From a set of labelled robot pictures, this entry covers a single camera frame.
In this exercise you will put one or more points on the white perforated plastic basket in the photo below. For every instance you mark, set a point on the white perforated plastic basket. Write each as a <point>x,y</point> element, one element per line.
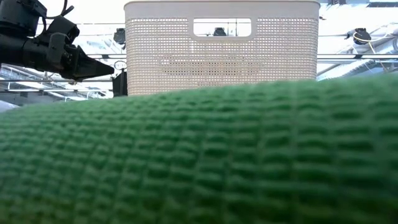
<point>161,62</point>

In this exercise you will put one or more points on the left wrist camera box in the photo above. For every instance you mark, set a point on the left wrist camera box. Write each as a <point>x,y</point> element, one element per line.
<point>62,28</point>

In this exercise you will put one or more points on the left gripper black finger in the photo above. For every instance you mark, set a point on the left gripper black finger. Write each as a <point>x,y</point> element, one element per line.
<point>90,68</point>

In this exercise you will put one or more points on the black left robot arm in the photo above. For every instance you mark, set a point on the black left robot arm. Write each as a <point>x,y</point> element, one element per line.
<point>12,18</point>

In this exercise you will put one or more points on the green rectangular block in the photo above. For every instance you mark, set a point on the green rectangular block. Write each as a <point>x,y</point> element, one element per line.
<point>199,155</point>

